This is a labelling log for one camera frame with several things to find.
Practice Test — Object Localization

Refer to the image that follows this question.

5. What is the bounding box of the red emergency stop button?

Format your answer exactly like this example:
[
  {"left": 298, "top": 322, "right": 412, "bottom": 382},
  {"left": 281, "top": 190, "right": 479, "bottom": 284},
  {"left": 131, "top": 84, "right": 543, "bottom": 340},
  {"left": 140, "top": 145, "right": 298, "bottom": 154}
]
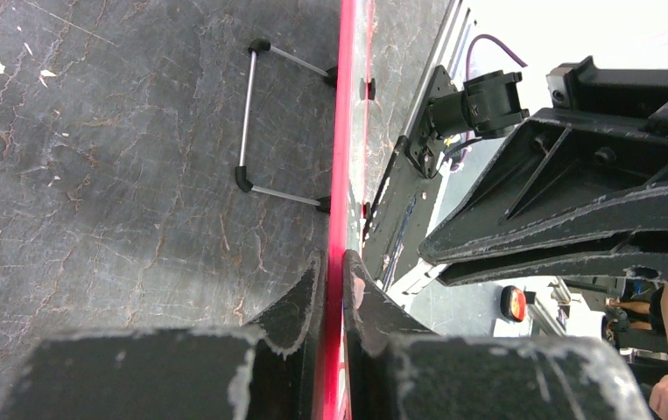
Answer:
[{"left": 499, "top": 285, "right": 537, "bottom": 323}]

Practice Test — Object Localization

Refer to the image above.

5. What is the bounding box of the pink-framed whiteboard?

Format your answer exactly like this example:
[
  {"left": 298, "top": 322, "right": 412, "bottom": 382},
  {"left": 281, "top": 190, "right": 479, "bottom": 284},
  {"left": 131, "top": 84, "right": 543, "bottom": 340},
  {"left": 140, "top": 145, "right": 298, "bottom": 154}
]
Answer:
[{"left": 312, "top": 1, "right": 375, "bottom": 419}]

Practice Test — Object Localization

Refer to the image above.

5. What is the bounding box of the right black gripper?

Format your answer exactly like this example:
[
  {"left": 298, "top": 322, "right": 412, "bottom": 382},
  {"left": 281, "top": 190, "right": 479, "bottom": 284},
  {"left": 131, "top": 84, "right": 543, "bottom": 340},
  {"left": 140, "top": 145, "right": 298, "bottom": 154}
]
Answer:
[{"left": 418, "top": 56, "right": 668, "bottom": 285}]

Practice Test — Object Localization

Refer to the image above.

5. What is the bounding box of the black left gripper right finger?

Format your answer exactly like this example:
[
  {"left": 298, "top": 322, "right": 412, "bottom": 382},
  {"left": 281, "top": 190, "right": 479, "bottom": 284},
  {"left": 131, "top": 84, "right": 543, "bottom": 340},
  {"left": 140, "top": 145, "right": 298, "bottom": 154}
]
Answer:
[{"left": 342, "top": 250, "right": 651, "bottom": 419}]

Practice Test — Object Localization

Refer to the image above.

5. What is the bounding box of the metal whiteboard stand wire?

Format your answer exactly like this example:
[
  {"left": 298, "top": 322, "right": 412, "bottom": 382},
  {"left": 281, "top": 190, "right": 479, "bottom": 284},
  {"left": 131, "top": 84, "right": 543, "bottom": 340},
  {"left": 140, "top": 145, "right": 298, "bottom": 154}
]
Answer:
[{"left": 235, "top": 38, "right": 340, "bottom": 214}]

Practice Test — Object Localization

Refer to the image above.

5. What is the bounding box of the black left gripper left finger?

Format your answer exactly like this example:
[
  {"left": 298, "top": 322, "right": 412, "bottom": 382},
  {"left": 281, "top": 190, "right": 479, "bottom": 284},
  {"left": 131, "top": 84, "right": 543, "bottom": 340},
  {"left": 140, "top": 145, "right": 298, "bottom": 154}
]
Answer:
[{"left": 0, "top": 251, "right": 325, "bottom": 419}]

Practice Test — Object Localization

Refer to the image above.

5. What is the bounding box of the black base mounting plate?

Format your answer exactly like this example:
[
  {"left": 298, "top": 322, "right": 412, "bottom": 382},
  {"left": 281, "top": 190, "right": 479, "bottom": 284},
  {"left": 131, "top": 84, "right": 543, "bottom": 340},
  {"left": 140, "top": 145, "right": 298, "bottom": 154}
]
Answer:
[{"left": 362, "top": 65, "right": 458, "bottom": 290}]

